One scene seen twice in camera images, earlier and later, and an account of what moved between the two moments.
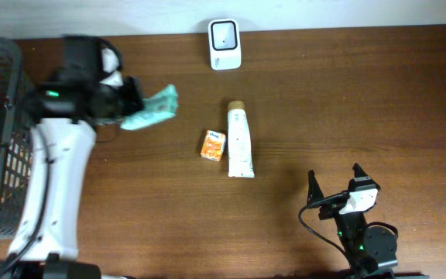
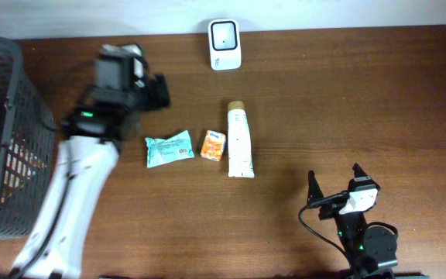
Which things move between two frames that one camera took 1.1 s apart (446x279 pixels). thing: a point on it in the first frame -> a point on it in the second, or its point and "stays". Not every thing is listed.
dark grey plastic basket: x=2 y=88 stays
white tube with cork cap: x=239 y=144 stays
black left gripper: x=133 y=95 -> x=158 y=93
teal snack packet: x=162 y=105 -> x=162 y=151
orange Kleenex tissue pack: x=213 y=145 stays
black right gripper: x=314 y=191 stays
